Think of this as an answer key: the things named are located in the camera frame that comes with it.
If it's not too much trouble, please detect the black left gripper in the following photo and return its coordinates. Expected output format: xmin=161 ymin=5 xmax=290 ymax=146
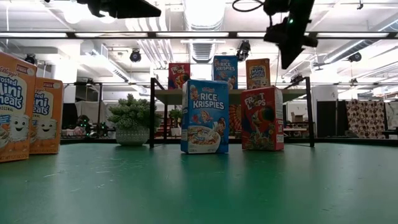
xmin=76 ymin=0 xmax=162 ymax=19

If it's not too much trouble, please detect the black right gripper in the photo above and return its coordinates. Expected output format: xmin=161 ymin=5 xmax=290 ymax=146
xmin=263 ymin=14 xmax=319 ymax=70

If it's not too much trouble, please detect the blue Rice Krispies cereal box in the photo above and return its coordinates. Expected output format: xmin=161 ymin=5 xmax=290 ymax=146
xmin=180 ymin=79 xmax=230 ymax=155
xmin=213 ymin=55 xmax=239 ymax=90

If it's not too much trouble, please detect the red Froot Loops cereal box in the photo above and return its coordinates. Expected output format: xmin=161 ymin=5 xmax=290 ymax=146
xmin=168 ymin=63 xmax=192 ymax=90
xmin=240 ymin=86 xmax=285 ymax=152

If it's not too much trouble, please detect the cardboard box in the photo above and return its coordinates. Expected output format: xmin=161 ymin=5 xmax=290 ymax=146
xmin=290 ymin=111 xmax=306 ymax=124

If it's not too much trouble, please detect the orange patterned tapestry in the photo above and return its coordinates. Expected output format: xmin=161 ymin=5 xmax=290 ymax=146
xmin=229 ymin=104 xmax=242 ymax=138

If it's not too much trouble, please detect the brown patterned curtain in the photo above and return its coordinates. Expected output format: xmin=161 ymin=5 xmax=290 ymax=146
xmin=345 ymin=98 xmax=386 ymax=139

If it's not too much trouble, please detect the green potted plant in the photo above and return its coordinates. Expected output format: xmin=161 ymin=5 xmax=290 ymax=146
xmin=108 ymin=93 xmax=162 ymax=147

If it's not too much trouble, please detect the small plant in white pot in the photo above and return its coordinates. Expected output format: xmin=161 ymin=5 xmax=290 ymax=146
xmin=169 ymin=108 xmax=182 ymax=137

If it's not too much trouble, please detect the white cloth cover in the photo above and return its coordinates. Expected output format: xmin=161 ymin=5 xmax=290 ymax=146
xmin=74 ymin=100 xmax=109 ymax=125

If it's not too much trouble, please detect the background robot with green lights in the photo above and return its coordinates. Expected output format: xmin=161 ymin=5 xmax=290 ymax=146
xmin=77 ymin=119 xmax=109 ymax=138

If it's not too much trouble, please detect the person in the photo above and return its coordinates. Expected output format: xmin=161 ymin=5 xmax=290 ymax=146
xmin=70 ymin=114 xmax=91 ymax=137

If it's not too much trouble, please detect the green table mat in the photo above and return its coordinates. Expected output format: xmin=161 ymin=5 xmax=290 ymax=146
xmin=0 ymin=142 xmax=398 ymax=224

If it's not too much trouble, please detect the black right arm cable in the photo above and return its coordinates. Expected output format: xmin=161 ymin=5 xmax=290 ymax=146
xmin=231 ymin=0 xmax=266 ymax=13

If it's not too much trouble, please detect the white ceiling air duct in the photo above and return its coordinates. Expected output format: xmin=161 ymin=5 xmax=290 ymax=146
xmin=182 ymin=0 xmax=228 ymax=65

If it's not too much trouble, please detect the wooden shelf with black frame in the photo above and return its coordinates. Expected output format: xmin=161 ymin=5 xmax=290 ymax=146
xmin=150 ymin=77 xmax=315 ymax=149

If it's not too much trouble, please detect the black table frame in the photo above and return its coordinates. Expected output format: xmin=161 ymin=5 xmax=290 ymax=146
xmin=60 ymin=136 xmax=398 ymax=147

